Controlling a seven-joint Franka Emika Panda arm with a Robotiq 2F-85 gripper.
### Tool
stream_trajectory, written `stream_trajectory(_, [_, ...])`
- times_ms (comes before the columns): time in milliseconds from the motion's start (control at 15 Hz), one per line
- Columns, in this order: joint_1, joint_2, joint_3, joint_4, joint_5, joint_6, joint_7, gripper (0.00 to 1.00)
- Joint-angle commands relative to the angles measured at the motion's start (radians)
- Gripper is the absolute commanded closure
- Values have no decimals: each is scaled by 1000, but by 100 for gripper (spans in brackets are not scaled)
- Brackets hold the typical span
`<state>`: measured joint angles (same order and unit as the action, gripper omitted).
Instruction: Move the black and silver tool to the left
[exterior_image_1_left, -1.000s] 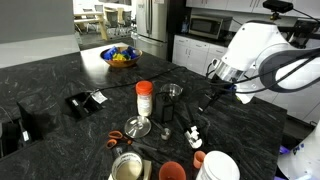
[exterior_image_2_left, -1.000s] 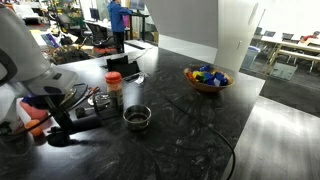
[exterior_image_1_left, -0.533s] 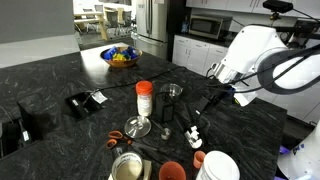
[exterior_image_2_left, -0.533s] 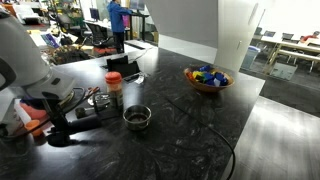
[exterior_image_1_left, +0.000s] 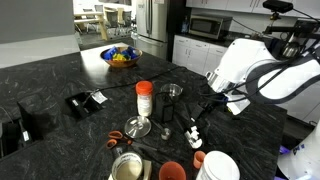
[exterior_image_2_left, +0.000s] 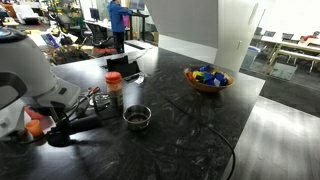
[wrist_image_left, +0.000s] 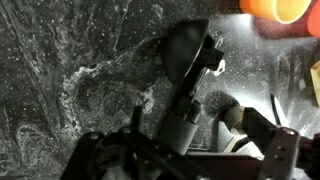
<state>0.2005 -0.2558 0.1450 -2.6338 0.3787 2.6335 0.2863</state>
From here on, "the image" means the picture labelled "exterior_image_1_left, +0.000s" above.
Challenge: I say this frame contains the blue toy block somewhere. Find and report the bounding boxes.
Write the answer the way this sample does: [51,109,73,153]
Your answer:
[102,46,120,61]
[121,46,140,60]

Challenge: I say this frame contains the black and silver tool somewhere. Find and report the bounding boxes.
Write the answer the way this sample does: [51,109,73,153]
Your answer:
[174,113,204,150]

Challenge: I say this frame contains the wooden table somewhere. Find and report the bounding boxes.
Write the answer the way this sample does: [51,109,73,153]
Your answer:
[73,11,109,42]

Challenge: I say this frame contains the white upper kitchen cabinets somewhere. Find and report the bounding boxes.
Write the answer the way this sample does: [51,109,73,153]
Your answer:
[185,0,320,16]

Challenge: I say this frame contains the red-orange bowl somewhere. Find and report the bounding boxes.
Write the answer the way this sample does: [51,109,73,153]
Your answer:
[158,161,187,180]

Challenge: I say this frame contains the white kitchen cabinets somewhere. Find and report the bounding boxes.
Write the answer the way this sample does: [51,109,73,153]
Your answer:
[185,0,320,16]
[171,34,229,77]

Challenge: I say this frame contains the orange handled scissors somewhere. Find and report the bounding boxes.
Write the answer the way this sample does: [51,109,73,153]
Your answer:
[105,129,158,154]

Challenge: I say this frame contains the orange lid spice jar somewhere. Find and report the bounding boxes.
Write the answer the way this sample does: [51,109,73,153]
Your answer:
[135,80,154,118]

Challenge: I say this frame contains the blue bottle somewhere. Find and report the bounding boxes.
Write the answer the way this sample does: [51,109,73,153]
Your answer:
[181,16,191,35]

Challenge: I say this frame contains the wooden bowl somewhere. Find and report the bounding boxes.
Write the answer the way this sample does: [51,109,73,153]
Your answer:
[99,45,144,69]

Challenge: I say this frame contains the yellow toy block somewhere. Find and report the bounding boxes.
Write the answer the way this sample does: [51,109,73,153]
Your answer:
[112,53,128,63]

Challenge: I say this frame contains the stainless steel refrigerator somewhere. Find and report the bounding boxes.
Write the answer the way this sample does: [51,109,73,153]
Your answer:
[134,0,178,61]

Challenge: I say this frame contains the black power cable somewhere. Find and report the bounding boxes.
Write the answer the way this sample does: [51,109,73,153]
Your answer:
[83,66,183,104]

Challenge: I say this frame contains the metal measuring spoon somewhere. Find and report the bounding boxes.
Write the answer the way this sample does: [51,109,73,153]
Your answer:
[150,119,173,141]

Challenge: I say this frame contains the white cable tag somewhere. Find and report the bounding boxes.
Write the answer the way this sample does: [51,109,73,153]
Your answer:
[91,91,109,105]

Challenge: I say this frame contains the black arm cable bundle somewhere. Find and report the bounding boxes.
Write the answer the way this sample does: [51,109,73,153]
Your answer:
[199,49,320,105]

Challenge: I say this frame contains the small black box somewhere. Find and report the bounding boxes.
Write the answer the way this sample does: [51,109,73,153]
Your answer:
[154,93,175,124]

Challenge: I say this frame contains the large black raised outlet box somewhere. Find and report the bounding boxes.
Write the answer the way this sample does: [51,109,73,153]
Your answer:
[15,93,62,142]

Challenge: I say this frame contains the white lower kitchen cabinets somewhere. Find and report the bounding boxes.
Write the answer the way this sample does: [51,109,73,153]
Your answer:
[171,34,229,77]

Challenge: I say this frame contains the black pop-up power outlet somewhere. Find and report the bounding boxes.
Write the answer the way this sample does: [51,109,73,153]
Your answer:
[64,91,105,120]

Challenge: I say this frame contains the steel microwave oven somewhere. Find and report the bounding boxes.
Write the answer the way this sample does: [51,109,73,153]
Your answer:
[188,14,233,41]

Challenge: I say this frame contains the black camera on stand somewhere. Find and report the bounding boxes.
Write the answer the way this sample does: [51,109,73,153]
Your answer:
[262,0,295,22]

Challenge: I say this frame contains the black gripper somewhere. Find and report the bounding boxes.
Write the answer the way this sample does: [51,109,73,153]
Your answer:
[190,91,232,122]

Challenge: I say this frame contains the round glass lid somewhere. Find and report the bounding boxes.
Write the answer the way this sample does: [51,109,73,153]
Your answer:
[124,115,152,139]

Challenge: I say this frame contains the small orange cup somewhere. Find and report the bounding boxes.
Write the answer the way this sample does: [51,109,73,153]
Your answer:
[193,150,207,170]

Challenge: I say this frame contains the white lidded container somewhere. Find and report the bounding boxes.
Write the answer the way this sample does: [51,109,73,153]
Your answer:
[195,150,241,180]

